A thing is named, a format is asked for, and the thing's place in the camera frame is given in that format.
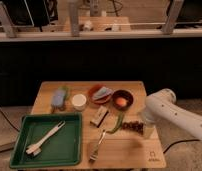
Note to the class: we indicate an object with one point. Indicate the wooden table board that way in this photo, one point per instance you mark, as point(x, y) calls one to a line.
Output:
point(122, 150)

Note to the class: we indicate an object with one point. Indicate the dark purple grape bunch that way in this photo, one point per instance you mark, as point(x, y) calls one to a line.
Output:
point(133, 126)

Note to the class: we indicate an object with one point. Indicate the metal fork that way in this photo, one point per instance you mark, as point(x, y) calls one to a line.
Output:
point(93, 156)

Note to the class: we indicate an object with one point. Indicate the small wooden block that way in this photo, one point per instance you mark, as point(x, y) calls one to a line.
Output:
point(99, 116)

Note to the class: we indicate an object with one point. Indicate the green chili pepper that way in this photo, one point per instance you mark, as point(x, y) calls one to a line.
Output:
point(117, 125)

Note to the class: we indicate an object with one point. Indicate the metal frame rail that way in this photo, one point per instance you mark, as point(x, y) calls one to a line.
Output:
point(42, 20)

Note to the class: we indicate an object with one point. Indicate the orange red plate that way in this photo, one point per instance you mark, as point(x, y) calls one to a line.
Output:
point(94, 89)

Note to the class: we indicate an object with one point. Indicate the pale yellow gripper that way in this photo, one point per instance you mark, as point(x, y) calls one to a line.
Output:
point(148, 129)

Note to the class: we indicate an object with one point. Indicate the grey folded cloth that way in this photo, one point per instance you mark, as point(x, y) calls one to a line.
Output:
point(102, 92)

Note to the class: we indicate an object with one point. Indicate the orange fruit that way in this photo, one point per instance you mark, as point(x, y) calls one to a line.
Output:
point(121, 102)

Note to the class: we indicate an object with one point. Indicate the green plastic tray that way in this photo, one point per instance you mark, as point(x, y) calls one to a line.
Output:
point(63, 148)

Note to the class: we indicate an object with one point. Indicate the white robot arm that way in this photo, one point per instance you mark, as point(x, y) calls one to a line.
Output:
point(163, 104)

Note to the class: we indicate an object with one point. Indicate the green leafy vegetable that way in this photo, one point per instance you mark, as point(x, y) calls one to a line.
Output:
point(66, 91)

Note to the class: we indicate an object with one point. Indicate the dark brown bowl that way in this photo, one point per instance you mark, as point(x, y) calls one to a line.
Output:
point(125, 94)

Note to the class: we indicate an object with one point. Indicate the white paper cup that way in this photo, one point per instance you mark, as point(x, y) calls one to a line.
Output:
point(79, 102)

